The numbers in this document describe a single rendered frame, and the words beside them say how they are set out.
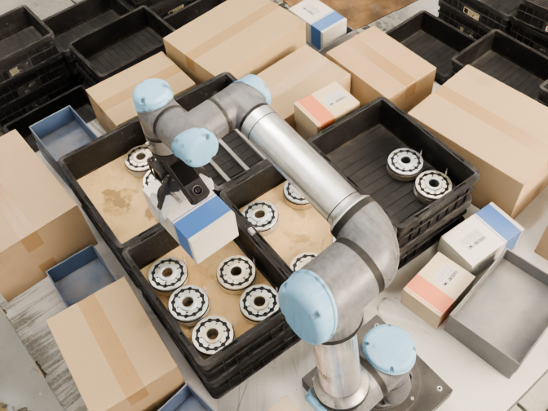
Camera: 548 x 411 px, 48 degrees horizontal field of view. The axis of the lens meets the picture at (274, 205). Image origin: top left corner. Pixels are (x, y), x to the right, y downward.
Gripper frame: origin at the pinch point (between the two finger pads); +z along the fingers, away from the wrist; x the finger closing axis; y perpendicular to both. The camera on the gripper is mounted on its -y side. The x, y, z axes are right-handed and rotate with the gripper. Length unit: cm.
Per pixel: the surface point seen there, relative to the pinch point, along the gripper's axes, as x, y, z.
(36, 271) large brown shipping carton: 36, 37, 36
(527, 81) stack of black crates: -169, 11, 73
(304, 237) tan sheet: -26.1, -9.4, 27.8
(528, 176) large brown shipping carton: -82, -39, 21
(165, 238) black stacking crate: 4.3, 11.8, 21.4
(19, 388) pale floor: 65, 55, 110
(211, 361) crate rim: 15.7, -25.9, 17.9
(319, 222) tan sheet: -32.6, -8.3, 27.8
